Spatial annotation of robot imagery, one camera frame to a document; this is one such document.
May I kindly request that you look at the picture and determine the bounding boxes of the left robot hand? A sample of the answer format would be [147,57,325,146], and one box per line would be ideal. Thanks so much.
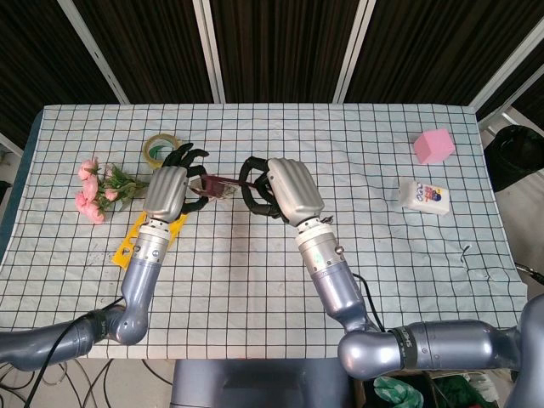
[143,143,213,224]

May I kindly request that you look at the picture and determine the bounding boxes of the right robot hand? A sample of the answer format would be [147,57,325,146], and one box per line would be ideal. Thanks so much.
[238,156,326,225]

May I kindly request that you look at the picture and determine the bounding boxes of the paper folding fan red ribs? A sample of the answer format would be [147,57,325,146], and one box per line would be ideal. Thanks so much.
[190,173,257,201]

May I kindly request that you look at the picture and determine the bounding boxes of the yellow tape roll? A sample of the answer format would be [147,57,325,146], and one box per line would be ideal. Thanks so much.
[141,133,184,171]

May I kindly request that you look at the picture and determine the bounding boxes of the pink artificial flower bunch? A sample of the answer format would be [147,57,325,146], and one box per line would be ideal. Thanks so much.
[75,156,150,225]

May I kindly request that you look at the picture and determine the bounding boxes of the yellow plastic tube rack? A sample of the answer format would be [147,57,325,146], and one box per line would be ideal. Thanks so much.
[111,211,189,269]

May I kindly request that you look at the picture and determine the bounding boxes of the white grid tablecloth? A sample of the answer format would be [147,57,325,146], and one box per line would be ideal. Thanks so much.
[0,103,536,361]

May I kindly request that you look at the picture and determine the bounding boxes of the white printed tissue pack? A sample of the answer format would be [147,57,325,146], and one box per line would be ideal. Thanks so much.
[398,178,451,216]

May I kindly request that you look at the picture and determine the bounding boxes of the pink foam block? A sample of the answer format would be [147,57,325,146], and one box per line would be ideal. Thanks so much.
[413,128,456,165]

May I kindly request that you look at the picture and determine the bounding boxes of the grey robot torso base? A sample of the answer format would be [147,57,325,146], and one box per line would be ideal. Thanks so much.
[169,357,358,408]

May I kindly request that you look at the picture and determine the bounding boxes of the black trash bag bin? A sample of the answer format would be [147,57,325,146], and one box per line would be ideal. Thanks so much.
[484,124,544,193]

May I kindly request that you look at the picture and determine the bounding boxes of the cardboard box with green bag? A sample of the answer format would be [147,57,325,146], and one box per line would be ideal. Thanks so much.
[353,368,518,408]

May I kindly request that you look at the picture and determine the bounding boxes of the black floor cables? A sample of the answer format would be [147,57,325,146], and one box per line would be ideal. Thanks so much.
[0,359,173,408]

